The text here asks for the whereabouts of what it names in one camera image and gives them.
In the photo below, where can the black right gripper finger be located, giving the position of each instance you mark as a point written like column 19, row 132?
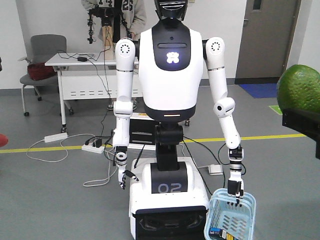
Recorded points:
column 304, row 122

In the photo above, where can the green avocado front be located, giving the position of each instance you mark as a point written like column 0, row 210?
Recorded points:
column 299, row 88

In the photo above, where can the black Franzzi biscuit box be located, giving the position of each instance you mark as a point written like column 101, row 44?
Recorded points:
column 220, row 234

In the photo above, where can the cherry tomato bunch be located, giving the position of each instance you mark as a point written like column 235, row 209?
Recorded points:
column 3, row 140

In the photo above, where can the light blue shopping basket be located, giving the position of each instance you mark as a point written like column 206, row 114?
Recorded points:
column 235, row 216

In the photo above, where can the blue floor mat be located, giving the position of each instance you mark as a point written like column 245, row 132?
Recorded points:
column 261, row 90

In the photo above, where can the grey door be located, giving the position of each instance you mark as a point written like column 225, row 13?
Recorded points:
column 267, row 35

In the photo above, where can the white humanoid robot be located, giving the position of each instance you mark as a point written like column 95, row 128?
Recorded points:
column 168, row 198

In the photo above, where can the white power strip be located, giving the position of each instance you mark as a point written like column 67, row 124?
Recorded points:
column 93, row 149
column 55, row 137

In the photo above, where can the white folding table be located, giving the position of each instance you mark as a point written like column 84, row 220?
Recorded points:
column 83, row 76

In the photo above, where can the grey office chair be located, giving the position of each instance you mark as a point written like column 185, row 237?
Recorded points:
column 44, row 47

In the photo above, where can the red bag on chair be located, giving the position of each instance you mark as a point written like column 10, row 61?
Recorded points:
column 38, row 71

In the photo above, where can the person holding camera rig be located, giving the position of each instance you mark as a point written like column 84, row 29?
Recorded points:
column 119, row 19

